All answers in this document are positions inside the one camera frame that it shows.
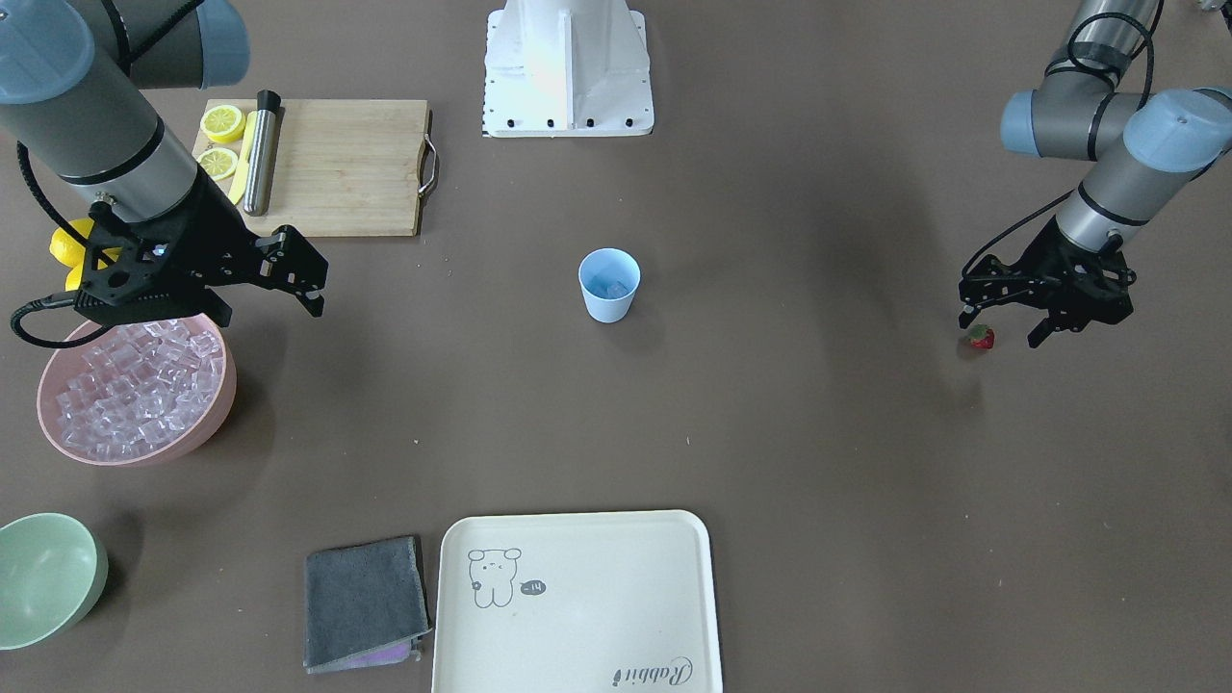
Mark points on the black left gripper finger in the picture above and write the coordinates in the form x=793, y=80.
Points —
x=988, y=283
x=1051, y=324

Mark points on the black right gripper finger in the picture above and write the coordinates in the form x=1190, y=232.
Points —
x=291, y=264
x=216, y=309

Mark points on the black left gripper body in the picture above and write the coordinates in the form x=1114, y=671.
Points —
x=1066, y=267

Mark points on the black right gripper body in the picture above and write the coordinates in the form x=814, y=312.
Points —
x=214, y=238

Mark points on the red strawberry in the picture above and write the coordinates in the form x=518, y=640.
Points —
x=981, y=337

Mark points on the clear ice cube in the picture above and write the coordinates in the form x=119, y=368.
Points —
x=607, y=288

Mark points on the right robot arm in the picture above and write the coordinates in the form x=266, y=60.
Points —
x=74, y=76

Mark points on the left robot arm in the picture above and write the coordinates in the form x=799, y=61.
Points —
x=1143, y=147

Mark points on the pile of clear ice cubes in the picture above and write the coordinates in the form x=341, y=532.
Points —
x=135, y=390

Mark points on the blue cup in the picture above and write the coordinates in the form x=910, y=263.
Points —
x=610, y=262

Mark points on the lower yellow lemon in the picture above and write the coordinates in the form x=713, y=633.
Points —
x=73, y=278

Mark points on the yellow lemon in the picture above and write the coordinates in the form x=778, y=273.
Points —
x=69, y=248
x=73, y=278

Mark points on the upper yellow lemon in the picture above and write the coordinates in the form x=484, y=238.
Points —
x=69, y=248

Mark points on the yellow plastic knife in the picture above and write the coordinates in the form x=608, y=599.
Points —
x=238, y=184

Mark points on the wooden cutting board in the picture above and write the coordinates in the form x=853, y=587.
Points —
x=350, y=167

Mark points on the lower lemon half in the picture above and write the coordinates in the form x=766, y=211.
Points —
x=219, y=162

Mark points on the lemon half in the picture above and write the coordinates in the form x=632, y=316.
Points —
x=219, y=162
x=223, y=123

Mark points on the pink bowl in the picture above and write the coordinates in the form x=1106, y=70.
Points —
x=217, y=404

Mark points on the upper lemon half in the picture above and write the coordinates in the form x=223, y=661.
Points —
x=223, y=123

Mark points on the green bowl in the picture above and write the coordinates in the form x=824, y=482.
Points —
x=53, y=570

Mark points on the grey folded cloth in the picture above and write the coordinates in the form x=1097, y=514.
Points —
x=364, y=606

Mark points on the cream rabbit tray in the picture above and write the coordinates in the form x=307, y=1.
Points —
x=577, y=602

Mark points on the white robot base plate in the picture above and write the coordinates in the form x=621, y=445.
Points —
x=513, y=107

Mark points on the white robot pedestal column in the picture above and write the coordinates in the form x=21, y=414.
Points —
x=570, y=46

